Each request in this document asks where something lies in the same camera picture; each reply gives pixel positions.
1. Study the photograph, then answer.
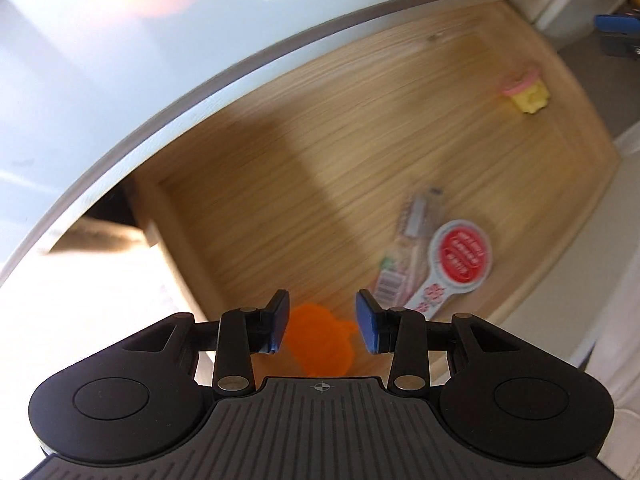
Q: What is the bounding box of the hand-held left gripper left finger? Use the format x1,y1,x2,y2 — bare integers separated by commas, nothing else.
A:
120,289,292,394

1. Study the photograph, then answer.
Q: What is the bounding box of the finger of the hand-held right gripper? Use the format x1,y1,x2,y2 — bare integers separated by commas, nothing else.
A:
594,11,640,57

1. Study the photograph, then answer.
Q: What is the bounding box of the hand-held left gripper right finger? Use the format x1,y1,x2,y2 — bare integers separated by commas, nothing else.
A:
354,289,526,394

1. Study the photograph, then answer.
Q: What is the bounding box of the orange toy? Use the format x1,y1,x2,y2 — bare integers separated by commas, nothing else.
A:
277,304,358,377

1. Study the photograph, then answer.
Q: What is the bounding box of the clear plastic packet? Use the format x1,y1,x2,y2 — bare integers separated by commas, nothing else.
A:
372,187,446,311

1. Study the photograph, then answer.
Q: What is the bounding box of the white red-label paddle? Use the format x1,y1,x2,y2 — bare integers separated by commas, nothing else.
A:
402,219,493,318

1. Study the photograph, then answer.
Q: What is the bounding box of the yellow pink cake toy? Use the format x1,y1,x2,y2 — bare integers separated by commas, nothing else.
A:
502,64,551,115

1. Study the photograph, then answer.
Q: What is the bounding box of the white table drawer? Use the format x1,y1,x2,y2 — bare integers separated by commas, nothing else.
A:
127,0,626,378

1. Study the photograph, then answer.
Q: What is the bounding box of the white coffee table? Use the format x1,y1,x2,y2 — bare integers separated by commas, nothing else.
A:
0,0,640,266

